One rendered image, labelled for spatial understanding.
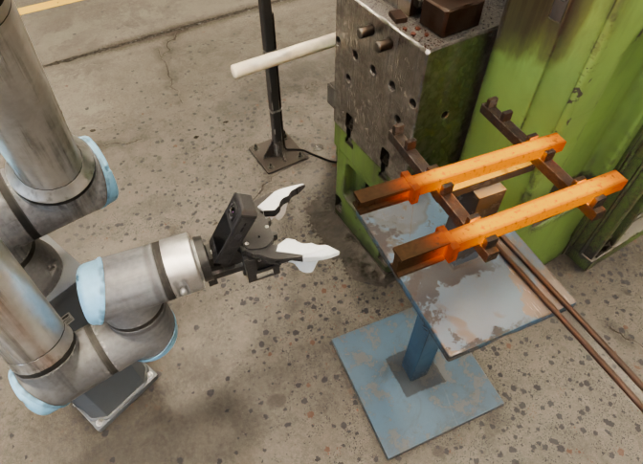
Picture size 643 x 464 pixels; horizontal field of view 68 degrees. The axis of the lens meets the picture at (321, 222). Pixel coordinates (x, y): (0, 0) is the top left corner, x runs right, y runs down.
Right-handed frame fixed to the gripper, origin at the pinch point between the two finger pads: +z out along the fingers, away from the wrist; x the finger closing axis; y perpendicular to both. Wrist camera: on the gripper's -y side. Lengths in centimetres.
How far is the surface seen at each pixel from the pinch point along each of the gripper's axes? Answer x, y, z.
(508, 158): 1.0, -0.8, 34.1
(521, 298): 14.5, 26.4, 37.3
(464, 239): 13.3, -0.8, 17.4
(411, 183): 0.5, -1.4, 15.5
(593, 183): 11.1, -0.8, 43.5
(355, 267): -44, 92, 31
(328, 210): -73, 91, 32
